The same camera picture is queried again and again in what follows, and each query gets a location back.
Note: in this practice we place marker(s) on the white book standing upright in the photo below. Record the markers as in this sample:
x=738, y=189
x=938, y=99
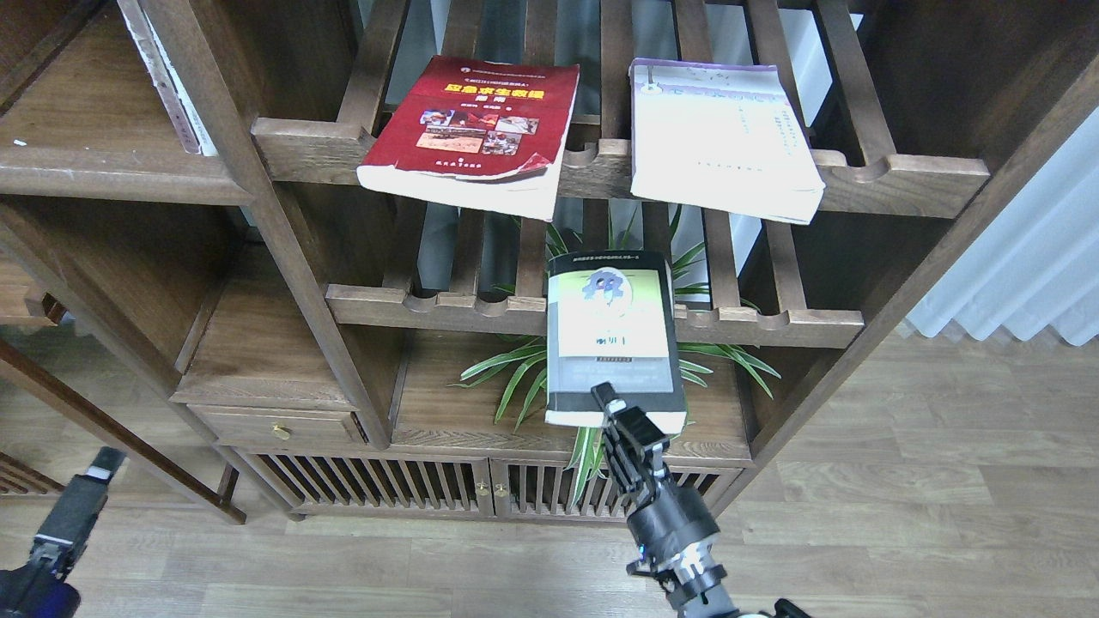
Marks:
x=186, y=121

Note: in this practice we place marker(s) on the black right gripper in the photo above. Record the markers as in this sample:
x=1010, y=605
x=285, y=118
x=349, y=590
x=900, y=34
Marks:
x=671, y=525

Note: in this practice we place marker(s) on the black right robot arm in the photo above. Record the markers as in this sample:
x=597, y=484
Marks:
x=696, y=600

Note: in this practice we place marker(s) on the white curtain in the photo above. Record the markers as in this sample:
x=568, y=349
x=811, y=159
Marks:
x=1035, y=268

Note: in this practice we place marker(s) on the white and purple book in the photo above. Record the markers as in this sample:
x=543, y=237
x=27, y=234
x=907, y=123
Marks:
x=720, y=137

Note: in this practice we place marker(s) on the dark wooden bookshelf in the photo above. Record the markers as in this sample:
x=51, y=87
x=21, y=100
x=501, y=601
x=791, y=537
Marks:
x=262, y=285

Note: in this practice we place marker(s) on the green and black book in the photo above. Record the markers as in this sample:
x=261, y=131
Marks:
x=610, y=319

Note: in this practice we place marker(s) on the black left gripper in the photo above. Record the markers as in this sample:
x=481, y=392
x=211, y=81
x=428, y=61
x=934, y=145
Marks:
x=38, y=589

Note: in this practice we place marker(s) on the red cover book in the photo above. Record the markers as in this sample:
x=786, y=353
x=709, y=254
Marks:
x=479, y=135

